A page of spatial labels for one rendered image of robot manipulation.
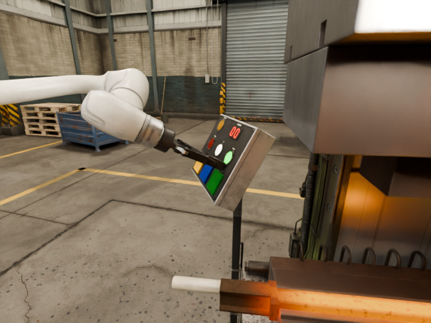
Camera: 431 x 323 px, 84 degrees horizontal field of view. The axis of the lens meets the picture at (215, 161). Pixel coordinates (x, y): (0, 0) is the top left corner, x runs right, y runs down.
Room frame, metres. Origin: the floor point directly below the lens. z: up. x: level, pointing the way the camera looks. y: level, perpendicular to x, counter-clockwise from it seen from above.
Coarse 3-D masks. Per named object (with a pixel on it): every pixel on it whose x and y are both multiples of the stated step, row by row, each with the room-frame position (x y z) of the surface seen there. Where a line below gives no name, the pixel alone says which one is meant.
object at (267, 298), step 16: (224, 288) 0.30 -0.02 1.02; (240, 288) 0.30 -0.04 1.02; (256, 288) 0.30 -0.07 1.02; (272, 288) 0.30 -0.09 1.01; (224, 304) 0.30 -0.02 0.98; (240, 304) 0.30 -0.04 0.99; (256, 304) 0.29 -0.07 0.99; (272, 304) 0.27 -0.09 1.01; (288, 304) 0.28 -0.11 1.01; (304, 304) 0.28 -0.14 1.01; (320, 304) 0.28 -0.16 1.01; (336, 304) 0.28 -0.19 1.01; (352, 304) 0.28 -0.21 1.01; (368, 304) 0.28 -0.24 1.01; (384, 304) 0.28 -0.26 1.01; (400, 304) 0.28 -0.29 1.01; (416, 304) 0.28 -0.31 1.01; (400, 320) 0.26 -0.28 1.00; (416, 320) 0.26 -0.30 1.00
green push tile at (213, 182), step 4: (216, 172) 0.76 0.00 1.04; (220, 172) 0.75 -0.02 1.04; (212, 176) 0.77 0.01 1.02; (216, 176) 0.75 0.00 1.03; (220, 176) 0.73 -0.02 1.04; (212, 180) 0.76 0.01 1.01; (216, 180) 0.74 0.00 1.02; (220, 180) 0.72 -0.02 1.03; (208, 184) 0.77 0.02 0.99; (212, 184) 0.74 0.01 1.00; (216, 184) 0.72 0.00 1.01; (208, 188) 0.75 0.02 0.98; (212, 188) 0.73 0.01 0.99; (216, 188) 0.71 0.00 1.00; (212, 192) 0.71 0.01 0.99
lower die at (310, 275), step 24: (288, 264) 0.39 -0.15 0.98; (312, 264) 0.39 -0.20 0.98; (336, 264) 0.39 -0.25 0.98; (360, 264) 0.39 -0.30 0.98; (288, 288) 0.31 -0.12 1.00; (312, 288) 0.32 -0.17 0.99; (336, 288) 0.32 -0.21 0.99; (360, 288) 0.32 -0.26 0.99; (384, 288) 0.32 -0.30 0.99; (408, 288) 0.32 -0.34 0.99; (288, 312) 0.27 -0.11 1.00; (312, 312) 0.27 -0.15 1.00
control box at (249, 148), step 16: (224, 128) 0.92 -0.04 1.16; (240, 128) 0.81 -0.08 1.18; (256, 128) 0.72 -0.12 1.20; (224, 144) 0.85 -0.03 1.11; (240, 144) 0.75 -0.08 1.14; (256, 144) 0.72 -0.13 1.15; (272, 144) 0.74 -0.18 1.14; (240, 160) 0.70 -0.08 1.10; (256, 160) 0.72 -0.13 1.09; (224, 176) 0.72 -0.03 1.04; (240, 176) 0.70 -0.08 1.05; (208, 192) 0.75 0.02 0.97; (224, 192) 0.69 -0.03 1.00; (240, 192) 0.70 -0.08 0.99; (224, 208) 0.69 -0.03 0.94
